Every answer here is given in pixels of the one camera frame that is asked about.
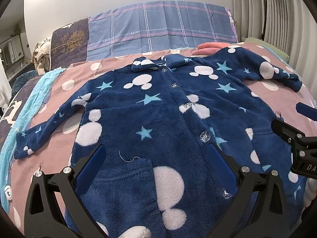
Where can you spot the navy printed quilt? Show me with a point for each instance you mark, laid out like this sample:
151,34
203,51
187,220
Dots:
14,104

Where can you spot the beige clothes pile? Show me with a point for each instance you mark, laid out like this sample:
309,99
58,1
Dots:
42,54

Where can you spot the light blue towel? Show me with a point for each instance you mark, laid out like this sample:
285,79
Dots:
27,99

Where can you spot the folded pink cloth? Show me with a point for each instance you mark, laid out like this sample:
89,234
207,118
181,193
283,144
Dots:
213,48

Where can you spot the white curtain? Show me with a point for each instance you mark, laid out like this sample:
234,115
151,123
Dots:
284,17

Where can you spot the dark tree-print pillow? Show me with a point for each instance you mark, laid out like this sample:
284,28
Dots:
70,42

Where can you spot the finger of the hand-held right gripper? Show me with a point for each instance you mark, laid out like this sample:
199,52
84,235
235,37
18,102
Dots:
289,132
307,111

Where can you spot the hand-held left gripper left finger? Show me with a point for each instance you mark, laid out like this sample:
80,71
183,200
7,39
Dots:
91,171

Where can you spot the wall mirror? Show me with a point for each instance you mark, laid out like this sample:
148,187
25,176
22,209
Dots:
11,52

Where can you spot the green cloth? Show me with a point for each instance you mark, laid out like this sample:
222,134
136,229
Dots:
267,44

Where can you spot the dark teal blanket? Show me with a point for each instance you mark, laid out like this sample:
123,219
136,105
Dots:
23,79

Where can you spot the navy fleece pajama top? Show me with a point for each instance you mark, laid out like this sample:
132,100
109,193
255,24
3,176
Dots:
173,119

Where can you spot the black floor lamp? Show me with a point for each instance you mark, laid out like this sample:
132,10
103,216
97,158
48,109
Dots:
265,7

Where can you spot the pink polka-dot bedsheet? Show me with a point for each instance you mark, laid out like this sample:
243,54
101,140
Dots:
62,104

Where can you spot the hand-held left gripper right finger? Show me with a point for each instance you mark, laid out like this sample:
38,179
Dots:
223,169

